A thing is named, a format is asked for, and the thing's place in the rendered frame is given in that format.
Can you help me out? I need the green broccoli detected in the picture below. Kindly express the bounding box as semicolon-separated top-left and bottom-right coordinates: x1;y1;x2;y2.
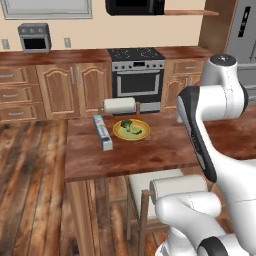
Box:
120;119;133;132

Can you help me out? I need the yellow plate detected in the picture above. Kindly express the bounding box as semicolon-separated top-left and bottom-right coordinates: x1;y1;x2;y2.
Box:
112;118;151;142

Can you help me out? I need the blue aluminum foil box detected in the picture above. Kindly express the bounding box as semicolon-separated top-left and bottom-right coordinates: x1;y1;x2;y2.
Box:
92;114;114;152

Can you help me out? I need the wooden chair with white cushion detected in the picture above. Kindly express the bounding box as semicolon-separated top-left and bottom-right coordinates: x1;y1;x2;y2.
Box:
126;168;218;256
97;96;141;117

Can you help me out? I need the black and silver stove oven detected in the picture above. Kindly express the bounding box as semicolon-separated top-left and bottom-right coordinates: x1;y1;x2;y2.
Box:
106;47;167;114

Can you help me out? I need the short wooden cupboard run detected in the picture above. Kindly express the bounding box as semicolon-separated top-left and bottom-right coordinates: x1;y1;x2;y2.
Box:
160;57;208;113

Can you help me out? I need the long wooden cupboard run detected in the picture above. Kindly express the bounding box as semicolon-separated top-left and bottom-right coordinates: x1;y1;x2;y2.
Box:
0;61;113;123

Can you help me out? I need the black microwave oven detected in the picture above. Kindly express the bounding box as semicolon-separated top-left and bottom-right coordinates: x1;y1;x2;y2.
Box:
105;0;166;17

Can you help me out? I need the grey toaster oven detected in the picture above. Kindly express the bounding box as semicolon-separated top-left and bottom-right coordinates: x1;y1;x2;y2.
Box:
17;22;53;55

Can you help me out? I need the tall wooden side panel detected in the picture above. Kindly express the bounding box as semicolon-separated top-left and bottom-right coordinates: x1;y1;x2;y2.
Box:
198;0;240;58

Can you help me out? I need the white framed window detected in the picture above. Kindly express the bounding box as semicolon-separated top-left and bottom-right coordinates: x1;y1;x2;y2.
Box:
0;0;94;21

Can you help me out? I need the silver fridge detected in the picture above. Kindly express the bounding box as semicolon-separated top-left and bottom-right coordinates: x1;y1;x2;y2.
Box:
225;0;256;98

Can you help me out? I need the wooden wall shelf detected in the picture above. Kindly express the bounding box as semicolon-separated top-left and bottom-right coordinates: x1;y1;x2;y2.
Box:
164;9;220;17

